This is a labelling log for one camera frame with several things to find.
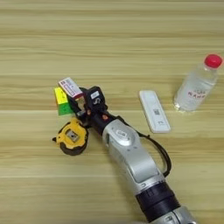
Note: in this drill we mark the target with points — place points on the red and white small box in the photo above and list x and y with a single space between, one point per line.
70 87

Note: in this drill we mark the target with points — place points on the multicolour puzzle cube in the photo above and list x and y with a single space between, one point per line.
62 102

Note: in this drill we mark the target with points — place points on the clear bottle with red cap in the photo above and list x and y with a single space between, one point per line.
197 87

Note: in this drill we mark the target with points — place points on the yellow black tape measure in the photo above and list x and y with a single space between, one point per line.
71 137

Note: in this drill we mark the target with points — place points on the white flat dongle device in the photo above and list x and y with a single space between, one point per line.
154 111

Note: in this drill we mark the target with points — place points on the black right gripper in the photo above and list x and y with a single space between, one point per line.
96 121

